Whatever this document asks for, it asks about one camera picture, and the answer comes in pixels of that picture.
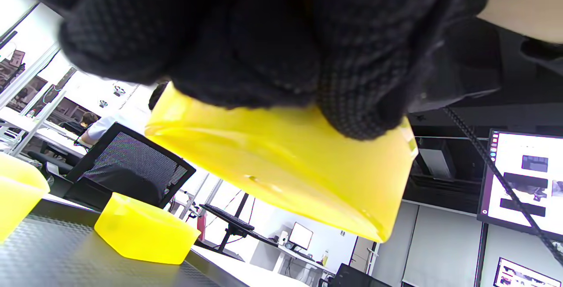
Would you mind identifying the person's left hand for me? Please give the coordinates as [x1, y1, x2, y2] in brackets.
[0, 0, 500, 142]

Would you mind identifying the yellow plastic food container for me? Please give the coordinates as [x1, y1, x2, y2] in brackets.
[94, 193, 201, 265]
[144, 81, 418, 243]
[0, 153, 50, 243]

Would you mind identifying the person's left forearm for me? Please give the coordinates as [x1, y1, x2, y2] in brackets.
[477, 0, 563, 44]

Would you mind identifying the black mesh office chair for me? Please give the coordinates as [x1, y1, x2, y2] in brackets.
[26, 122, 197, 211]

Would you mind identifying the black keyboard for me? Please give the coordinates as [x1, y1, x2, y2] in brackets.
[200, 203, 256, 231]

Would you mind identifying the small white-screen monitor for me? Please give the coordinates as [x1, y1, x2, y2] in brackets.
[288, 222, 314, 250]

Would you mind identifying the black plastic tray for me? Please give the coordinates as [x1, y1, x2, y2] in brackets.
[0, 199, 225, 287]

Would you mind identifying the black mesh equipment cabinet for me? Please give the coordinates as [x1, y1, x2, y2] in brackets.
[328, 263, 392, 287]

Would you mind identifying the large computer monitor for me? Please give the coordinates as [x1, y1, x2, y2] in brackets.
[477, 129, 563, 241]

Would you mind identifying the low computer monitor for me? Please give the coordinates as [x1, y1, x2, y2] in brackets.
[493, 256, 563, 287]

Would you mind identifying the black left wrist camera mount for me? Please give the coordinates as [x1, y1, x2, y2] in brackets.
[407, 19, 563, 114]

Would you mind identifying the black braided left wrist cable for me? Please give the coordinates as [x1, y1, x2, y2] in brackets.
[442, 107, 563, 265]

